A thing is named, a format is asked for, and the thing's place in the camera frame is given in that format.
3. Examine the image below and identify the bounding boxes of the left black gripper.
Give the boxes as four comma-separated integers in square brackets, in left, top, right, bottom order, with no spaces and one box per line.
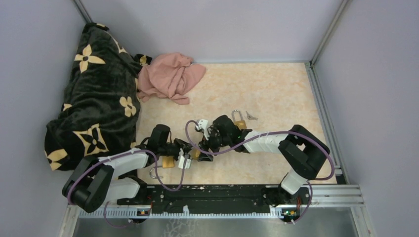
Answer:
[159,138,193,159]

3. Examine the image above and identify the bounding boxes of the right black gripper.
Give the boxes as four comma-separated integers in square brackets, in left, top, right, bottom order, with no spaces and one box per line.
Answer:
[198,127,231,161]

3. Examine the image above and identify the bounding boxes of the long-shackle brass padlock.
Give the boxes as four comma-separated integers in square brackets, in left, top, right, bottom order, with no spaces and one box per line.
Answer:
[231,110,247,130]

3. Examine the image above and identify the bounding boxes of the silver keys of brass padlock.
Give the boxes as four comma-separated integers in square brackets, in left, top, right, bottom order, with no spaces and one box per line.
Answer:
[246,111,258,120]

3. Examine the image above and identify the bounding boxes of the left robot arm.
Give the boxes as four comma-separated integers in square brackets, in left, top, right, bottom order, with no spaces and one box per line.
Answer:
[62,124,192,213]

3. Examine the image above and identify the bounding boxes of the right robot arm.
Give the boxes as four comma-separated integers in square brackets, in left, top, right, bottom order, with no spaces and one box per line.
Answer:
[193,115,332,203]

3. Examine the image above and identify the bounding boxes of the pink crumpled cloth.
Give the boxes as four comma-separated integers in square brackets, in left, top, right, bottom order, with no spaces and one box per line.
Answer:
[137,53,207,105]

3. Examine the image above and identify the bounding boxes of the black floral plush blanket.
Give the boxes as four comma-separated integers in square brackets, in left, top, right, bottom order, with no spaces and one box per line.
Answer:
[44,23,152,171]

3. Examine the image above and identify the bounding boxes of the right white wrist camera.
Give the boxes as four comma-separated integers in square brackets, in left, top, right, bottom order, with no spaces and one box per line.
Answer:
[195,119,209,139]

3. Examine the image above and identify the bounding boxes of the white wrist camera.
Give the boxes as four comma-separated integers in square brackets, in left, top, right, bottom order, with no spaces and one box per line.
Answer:
[178,154,192,169]
[195,119,209,139]

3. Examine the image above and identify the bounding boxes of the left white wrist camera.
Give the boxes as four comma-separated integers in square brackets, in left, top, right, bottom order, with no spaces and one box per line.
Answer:
[178,154,192,169]

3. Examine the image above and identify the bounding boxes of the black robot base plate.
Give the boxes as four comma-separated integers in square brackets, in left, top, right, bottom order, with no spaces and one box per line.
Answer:
[117,184,312,215]

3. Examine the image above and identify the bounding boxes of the aluminium frame rail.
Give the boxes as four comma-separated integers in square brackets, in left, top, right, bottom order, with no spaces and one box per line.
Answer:
[71,185,364,219]

